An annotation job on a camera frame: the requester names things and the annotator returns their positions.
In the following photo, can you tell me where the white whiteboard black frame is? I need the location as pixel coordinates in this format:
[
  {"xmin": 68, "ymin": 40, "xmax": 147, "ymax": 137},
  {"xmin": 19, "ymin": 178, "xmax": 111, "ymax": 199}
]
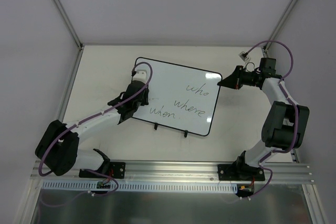
[{"xmin": 133, "ymin": 57, "xmax": 223, "ymax": 136}]

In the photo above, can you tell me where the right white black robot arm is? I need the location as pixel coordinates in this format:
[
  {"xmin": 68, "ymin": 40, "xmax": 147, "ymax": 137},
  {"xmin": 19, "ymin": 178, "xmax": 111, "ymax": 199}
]
[{"xmin": 217, "ymin": 58, "xmax": 310, "ymax": 181}]

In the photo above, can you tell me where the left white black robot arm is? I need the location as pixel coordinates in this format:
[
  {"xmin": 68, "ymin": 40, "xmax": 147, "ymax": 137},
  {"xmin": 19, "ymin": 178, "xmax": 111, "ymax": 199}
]
[{"xmin": 35, "ymin": 81, "xmax": 149, "ymax": 177}]

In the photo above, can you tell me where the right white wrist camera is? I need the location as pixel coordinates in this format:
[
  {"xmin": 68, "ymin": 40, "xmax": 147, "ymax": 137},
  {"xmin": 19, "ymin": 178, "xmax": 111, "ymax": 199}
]
[{"xmin": 239, "ymin": 52, "xmax": 250, "ymax": 62}]

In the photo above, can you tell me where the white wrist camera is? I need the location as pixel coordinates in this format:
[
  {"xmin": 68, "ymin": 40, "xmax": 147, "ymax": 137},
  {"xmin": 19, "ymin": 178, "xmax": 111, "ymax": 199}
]
[
  {"xmin": 239, "ymin": 52, "xmax": 250, "ymax": 62},
  {"xmin": 132, "ymin": 69, "xmax": 147, "ymax": 84}
]

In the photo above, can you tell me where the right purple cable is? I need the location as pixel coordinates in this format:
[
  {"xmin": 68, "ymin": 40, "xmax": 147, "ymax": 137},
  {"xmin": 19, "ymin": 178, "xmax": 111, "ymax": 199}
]
[{"xmin": 240, "ymin": 40, "xmax": 300, "ymax": 204}]

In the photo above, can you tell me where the purple cable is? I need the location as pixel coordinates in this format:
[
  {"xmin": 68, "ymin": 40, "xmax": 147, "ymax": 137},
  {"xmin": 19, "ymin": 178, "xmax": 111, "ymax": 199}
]
[
  {"xmin": 38, "ymin": 62, "xmax": 154, "ymax": 208},
  {"xmin": 240, "ymin": 40, "xmax": 300, "ymax": 204}
]

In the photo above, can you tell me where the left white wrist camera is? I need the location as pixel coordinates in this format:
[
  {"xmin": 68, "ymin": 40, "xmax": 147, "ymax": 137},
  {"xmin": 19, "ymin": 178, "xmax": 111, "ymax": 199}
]
[{"xmin": 132, "ymin": 69, "xmax": 147, "ymax": 84}]

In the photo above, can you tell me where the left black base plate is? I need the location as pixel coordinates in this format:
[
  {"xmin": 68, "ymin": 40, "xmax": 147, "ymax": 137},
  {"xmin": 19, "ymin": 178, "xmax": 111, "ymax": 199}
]
[{"xmin": 79, "ymin": 162, "xmax": 126, "ymax": 179}]

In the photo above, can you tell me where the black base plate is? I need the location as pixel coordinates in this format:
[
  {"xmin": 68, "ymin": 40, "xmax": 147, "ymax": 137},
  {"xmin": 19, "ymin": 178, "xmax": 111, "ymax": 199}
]
[
  {"xmin": 79, "ymin": 162, "xmax": 126, "ymax": 179},
  {"xmin": 217, "ymin": 164, "xmax": 265, "ymax": 182}
]

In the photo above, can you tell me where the aluminium extrusion rail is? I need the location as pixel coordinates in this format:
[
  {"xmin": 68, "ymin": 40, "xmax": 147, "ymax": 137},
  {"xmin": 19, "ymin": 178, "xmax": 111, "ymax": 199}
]
[{"xmin": 30, "ymin": 159, "xmax": 314, "ymax": 185}]

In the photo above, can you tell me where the white slotted cable duct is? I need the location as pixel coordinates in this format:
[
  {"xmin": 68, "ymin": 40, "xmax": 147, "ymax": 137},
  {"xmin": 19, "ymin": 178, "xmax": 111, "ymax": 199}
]
[{"xmin": 41, "ymin": 180, "xmax": 238, "ymax": 194}]

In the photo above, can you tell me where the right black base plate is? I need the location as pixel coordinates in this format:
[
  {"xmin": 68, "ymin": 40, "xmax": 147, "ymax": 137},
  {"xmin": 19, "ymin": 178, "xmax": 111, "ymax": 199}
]
[{"xmin": 217, "ymin": 164, "xmax": 265, "ymax": 182}]

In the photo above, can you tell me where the left aluminium frame post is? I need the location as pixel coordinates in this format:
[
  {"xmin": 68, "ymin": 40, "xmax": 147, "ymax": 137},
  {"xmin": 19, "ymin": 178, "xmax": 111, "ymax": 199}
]
[{"xmin": 39, "ymin": 0, "xmax": 84, "ymax": 83}]

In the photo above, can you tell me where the aluminium frame post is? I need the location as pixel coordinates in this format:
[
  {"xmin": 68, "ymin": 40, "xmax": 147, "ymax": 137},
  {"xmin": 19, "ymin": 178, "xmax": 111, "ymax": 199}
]
[
  {"xmin": 262, "ymin": 0, "xmax": 316, "ymax": 162},
  {"xmin": 39, "ymin": 0, "xmax": 84, "ymax": 83}
]

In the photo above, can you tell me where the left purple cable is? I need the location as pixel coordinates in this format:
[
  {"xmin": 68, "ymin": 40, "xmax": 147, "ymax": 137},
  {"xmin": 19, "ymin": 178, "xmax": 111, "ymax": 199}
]
[{"xmin": 38, "ymin": 62, "xmax": 154, "ymax": 208}]

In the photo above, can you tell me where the right aluminium frame post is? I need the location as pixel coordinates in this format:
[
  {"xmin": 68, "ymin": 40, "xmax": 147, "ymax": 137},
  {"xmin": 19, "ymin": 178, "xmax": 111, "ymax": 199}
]
[{"xmin": 262, "ymin": 0, "xmax": 316, "ymax": 162}]

